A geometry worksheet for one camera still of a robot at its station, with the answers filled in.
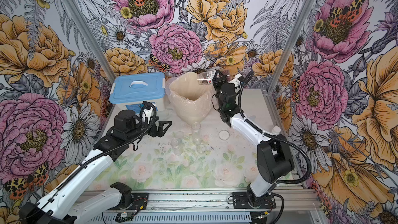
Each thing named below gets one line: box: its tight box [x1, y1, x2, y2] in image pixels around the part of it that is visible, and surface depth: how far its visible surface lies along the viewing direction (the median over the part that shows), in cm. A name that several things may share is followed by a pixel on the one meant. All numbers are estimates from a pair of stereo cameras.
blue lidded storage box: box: [109, 72, 166, 114], surface depth 101 cm
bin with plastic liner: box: [165, 71, 215, 124], surface depth 88 cm
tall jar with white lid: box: [196, 71, 213, 86], surface depth 79 cm
